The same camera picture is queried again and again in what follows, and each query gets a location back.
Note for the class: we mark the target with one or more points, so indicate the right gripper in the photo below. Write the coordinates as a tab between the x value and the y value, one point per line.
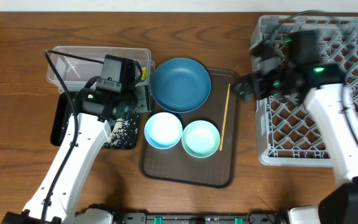
245	83

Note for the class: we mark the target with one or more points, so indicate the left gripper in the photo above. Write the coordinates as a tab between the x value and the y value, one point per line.
144	100

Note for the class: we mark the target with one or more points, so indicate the yellow snack wrapper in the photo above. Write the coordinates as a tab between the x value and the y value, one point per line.
143	74

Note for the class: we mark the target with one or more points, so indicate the rice pile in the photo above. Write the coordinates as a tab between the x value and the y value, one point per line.
123	135

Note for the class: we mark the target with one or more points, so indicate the light blue bowl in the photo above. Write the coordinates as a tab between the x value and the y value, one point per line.
163	130

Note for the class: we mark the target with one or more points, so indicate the dark blue plate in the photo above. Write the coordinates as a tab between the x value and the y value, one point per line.
181	85

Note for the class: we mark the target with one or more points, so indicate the mint green bowl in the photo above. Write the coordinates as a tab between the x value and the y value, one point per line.
200	139

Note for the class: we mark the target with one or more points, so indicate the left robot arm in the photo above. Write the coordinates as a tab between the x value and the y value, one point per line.
88	128

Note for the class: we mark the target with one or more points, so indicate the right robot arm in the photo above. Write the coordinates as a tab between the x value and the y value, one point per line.
324	94

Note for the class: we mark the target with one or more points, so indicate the grey dishwasher rack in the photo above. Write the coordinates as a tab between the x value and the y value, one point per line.
286	134

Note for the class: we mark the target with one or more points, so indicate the black tray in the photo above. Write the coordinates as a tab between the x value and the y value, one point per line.
60	124

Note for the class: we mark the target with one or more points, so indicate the wooden chopstick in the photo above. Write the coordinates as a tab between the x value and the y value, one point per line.
225	117

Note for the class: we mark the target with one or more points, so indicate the brown serving tray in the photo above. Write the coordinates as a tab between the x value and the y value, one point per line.
176	165

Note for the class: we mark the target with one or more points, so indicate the clear plastic bin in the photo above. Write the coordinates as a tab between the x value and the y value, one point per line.
75	73

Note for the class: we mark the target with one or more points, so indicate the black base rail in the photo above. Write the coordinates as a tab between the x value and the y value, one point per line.
250	218

